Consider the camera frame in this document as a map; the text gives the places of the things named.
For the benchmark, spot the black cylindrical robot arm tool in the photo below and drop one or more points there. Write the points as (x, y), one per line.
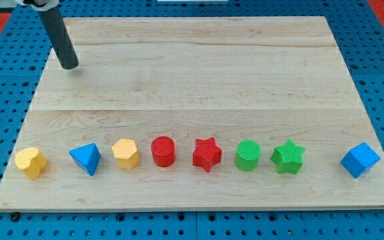
(59, 38)

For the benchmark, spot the light wooden board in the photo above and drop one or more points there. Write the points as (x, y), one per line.
(266, 79)

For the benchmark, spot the red star block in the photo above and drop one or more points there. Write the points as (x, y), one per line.
(206, 154)

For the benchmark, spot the red cylinder block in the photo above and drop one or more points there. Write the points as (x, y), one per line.
(163, 151)

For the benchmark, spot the green cylinder block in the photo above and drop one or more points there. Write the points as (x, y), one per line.
(247, 155)

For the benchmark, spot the yellow hexagon block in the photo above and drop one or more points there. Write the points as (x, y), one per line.
(126, 154)

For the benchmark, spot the green star block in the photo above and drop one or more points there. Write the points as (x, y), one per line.
(288, 157)

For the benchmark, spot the blue triangular prism block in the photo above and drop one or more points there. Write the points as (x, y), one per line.
(86, 157)

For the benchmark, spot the yellow heart block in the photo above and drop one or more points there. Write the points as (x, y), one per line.
(30, 161)

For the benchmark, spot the blue cube block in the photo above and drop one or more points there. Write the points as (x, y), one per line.
(360, 159)

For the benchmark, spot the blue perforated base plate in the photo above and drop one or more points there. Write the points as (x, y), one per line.
(358, 28)

